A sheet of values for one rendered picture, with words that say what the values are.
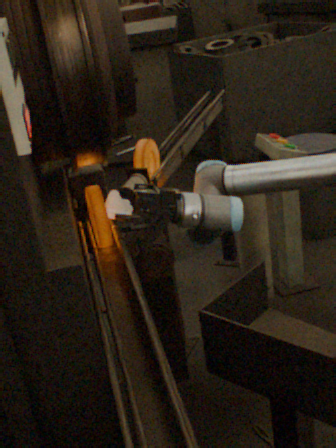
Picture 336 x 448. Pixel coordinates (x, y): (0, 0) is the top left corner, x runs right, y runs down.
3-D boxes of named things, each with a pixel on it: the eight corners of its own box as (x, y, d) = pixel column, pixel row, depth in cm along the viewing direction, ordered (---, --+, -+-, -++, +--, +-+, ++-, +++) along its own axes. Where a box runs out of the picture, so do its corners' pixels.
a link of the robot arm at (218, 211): (234, 237, 159) (249, 226, 150) (189, 235, 156) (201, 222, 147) (232, 204, 162) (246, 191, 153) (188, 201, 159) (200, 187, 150)
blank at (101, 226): (90, 202, 136) (105, 199, 137) (81, 177, 150) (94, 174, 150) (103, 260, 144) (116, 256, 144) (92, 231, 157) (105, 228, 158)
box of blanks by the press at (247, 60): (233, 181, 360) (219, 51, 329) (170, 153, 430) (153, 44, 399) (362, 137, 398) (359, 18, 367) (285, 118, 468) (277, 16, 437)
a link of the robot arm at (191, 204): (188, 221, 158) (197, 235, 149) (170, 219, 157) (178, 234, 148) (193, 188, 155) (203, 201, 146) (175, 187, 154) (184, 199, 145)
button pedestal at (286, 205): (285, 300, 234) (273, 151, 209) (263, 273, 256) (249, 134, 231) (323, 290, 236) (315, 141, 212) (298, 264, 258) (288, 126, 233)
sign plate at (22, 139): (17, 156, 88) (-15, 31, 80) (19, 118, 111) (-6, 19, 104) (33, 153, 88) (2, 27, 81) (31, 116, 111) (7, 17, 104)
